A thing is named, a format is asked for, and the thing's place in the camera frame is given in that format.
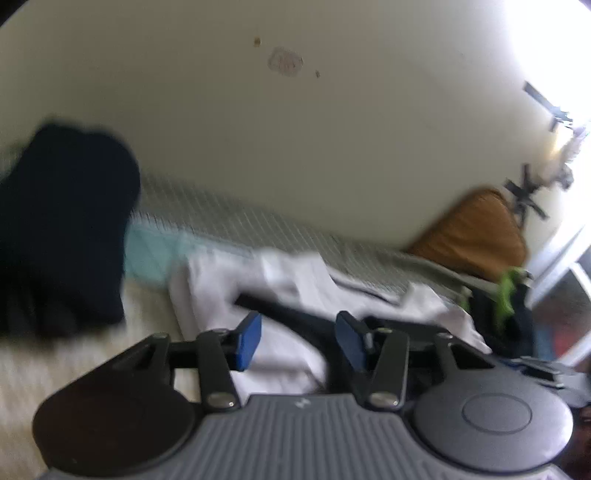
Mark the orange mesh cushion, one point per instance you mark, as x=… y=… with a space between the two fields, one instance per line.
x=471 y=235

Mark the white garment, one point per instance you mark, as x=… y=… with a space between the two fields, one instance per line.
x=277 y=355

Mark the green cloth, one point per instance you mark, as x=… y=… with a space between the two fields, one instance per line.
x=505 y=295

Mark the rolled dark navy cloth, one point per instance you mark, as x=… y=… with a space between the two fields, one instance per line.
x=64 y=221

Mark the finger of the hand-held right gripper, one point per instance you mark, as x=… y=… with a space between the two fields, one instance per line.
x=538 y=368

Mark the black garment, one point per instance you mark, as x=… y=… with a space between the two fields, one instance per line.
x=304 y=324

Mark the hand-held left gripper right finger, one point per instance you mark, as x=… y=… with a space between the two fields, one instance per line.
x=348 y=341

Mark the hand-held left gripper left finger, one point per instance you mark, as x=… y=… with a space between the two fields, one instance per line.
x=248 y=341

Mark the black sock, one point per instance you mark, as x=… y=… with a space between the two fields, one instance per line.
x=482 y=318

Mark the beige zigzag mat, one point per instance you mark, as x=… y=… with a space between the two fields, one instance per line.
x=46 y=369

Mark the white window frame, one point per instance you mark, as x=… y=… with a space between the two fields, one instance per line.
x=561 y=277

